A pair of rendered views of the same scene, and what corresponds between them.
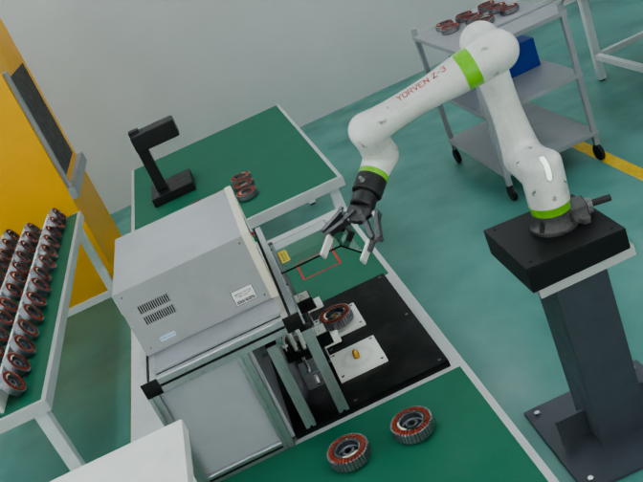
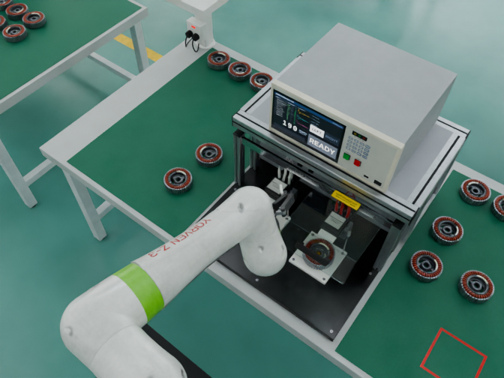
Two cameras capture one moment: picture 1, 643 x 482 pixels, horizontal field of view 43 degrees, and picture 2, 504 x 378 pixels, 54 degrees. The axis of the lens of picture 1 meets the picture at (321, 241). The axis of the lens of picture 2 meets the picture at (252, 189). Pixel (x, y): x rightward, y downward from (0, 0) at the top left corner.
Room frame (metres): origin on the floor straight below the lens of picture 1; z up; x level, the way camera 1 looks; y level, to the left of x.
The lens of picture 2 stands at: (2.66, -0.75, 2.32)
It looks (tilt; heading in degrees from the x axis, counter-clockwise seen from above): 54 degrees down; 129
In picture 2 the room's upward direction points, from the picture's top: 1 degrees clockwise
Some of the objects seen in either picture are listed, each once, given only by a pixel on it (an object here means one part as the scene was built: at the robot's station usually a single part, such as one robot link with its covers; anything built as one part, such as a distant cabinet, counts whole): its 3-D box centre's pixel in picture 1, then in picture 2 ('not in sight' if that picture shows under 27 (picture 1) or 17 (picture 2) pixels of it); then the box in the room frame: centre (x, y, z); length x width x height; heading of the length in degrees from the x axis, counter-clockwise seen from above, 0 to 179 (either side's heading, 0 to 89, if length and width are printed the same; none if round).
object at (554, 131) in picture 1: (503, 87); not in sight; (4.60, -1.36, 0.51); 1.01 x 0.60 x 1.01; 3
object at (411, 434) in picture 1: (412, 425); (178, 180); (1.69, -0.02, 0.77); 0.11 x 0.11 x 0.04
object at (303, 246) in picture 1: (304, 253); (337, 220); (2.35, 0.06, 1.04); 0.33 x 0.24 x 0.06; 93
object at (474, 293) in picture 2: not in sight; (475, 286); (2.79, 0.32, 0.77); 0.11 x 0.11 x 0.04
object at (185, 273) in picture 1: (191, 265); (359, 102); (2.19, 0.37, 1.22); 0.44 x 0.39 x 0.20; 3
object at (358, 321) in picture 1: (339, 322); (318, 256); (2.31, 0.06, 0.78); 0.15 x 0.15 x 0.01; 3
